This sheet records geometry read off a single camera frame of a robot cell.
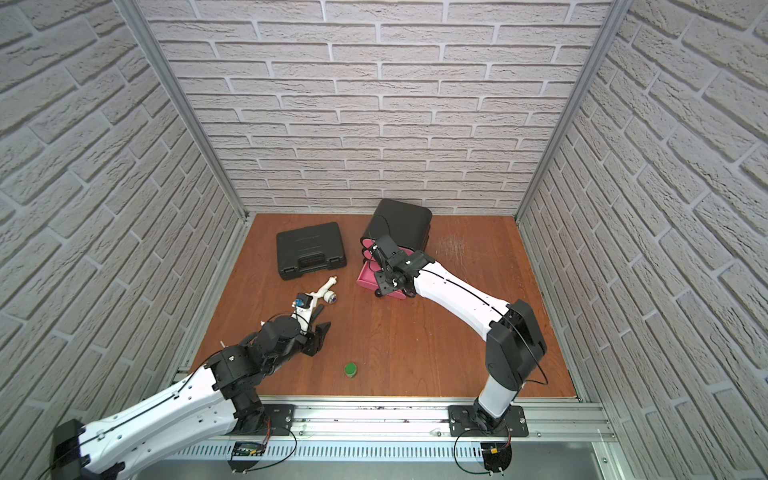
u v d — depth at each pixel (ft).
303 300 2.19
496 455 2.32
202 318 3.16
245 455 2.34
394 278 1.92
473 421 2.39
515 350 1.44
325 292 3.11
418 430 2.39
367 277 3.24
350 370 2.60
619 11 2.24
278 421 2.42
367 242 2.99
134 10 2.28
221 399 1.70
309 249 3.39
